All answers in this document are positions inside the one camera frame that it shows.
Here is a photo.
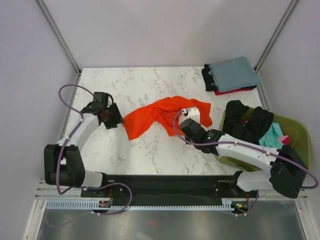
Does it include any pink garment in bin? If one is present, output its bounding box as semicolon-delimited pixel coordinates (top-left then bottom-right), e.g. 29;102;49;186
278;135;292;146

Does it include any right aluminium frame post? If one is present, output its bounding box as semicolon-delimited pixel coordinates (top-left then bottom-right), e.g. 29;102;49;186
253;0;301;73

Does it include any left aluminium frame post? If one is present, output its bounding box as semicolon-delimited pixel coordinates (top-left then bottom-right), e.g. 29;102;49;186
35;0;82;76

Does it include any grey-blue folded t shirt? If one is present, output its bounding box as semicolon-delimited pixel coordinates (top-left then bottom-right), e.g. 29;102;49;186
208;56;261;93

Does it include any green plastic bin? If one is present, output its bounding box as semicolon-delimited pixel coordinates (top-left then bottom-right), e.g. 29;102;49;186
216;114;311;172

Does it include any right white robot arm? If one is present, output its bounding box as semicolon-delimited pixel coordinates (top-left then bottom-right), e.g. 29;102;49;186
179;118;307;199

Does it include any aluminium rail bar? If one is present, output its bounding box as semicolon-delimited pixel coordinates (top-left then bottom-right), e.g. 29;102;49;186
33;178;308;201

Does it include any purple cable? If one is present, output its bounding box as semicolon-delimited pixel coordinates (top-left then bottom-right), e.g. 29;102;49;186
173;109;320;217
55;84;133;216

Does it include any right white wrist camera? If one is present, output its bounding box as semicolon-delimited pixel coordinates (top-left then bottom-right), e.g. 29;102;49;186
178;106;201;125

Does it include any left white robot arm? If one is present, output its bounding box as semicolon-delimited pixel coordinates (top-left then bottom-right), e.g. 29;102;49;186
44;92;125;197

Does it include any black folded t shirt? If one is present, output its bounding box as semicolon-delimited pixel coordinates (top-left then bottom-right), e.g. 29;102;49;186
201;64;218;92

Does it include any black t shirt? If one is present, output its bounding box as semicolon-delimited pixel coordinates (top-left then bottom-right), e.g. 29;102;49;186
201;64;218;92
222;100;274;145

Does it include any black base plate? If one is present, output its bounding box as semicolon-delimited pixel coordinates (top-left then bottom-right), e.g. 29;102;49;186
81;174;257;207

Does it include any teal t shirt in bin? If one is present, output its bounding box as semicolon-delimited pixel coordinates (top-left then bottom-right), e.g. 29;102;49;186
259;122;284;149

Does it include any orange t shirt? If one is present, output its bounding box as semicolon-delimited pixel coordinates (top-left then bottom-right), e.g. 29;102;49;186
124;96;213;140

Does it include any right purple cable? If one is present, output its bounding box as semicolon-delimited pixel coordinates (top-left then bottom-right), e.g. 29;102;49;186
173;109;320;217

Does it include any white slotted cable duct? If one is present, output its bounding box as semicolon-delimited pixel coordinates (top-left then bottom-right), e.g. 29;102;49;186
45;199;234;211

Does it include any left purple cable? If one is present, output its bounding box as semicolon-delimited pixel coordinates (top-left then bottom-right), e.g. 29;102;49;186
55;84;133;216

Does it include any red folded t shirt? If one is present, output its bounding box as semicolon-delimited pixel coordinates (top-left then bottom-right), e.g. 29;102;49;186
213;85;257;96

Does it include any aluminium frame post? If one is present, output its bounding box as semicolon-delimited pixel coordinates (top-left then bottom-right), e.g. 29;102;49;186
35;0;82;76
253;0;301;73

